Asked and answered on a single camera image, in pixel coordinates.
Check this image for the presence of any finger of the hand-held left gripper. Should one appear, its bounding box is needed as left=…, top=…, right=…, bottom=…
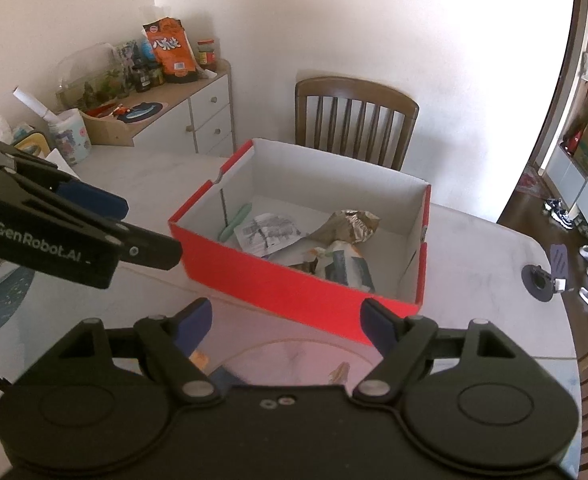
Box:
left=48, top=194, right=183, bottom=270
left=0, top=132, right=130, bottom=223

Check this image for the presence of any red bag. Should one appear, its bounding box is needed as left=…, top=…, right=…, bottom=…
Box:
left=561, top=127, right=585, bottom=158

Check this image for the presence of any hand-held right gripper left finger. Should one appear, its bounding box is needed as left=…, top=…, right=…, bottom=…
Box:
left=56, top=298, right=223, bottom=406

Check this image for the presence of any red cardboard box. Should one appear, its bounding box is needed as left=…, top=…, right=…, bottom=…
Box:
left=168, top=137, right=432, bottom=347

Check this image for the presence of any white door wall cabinet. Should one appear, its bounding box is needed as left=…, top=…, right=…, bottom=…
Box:
left=529, top=0, right=588, bottom=241

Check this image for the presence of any printed paper tub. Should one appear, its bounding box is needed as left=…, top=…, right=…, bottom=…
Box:
left=48, top=108, right=93, bottom=166

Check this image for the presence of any brown silver bag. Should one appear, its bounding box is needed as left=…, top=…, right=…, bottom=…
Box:
left=306, top=209, right=381, bottom=251

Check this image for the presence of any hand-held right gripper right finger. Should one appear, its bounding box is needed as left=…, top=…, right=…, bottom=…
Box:
left=352, top=298, right=520, bottom=406

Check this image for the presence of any orange snack bag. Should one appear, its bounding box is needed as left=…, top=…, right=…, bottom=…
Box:
left=141, top=17, right=199, bottom=84

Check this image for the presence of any white sideboard with drawers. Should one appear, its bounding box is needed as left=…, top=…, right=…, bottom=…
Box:
left=76, top=57, right=237, bottom=156

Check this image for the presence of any light green pen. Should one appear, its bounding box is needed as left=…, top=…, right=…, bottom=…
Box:
left=218, top=203, right=253, bottom=242

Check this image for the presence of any printed clear table mat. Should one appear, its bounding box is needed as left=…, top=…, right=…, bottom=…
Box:
left=0, top=260, right=577, bottom=480

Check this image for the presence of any light wooden tray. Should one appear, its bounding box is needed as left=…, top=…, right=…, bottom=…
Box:
left=80, top=105, right=135, bottom=147

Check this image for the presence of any white barcode plastic wrapper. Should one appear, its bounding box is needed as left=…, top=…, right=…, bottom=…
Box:
left=234, top=212, right=311, bottom=261

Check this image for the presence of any white green snack packet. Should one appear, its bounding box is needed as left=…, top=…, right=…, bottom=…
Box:
left=306, top=240, right=377, bottom=293

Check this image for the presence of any yellow blue printed box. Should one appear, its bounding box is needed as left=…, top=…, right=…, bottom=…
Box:
left=12, top=122, right=54, bottom=158

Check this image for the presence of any round whale print mat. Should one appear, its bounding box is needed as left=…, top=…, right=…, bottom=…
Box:
left=121, top=101, right=169, bottom=122

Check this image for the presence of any rolled white paper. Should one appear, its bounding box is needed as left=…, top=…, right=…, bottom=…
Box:
left=14, top=86, right=67, bottom=126

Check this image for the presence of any red lid jar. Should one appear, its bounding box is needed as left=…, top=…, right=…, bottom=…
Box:
left=196, top=38, right=219, bottom=72

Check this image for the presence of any white marble desktop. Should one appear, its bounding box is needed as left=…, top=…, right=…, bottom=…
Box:
left=0, top=145, right=582, bottom=480

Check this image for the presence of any glass fishbowl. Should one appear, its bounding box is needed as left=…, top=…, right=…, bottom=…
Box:
left=54, top=42, right=135, bottom=113

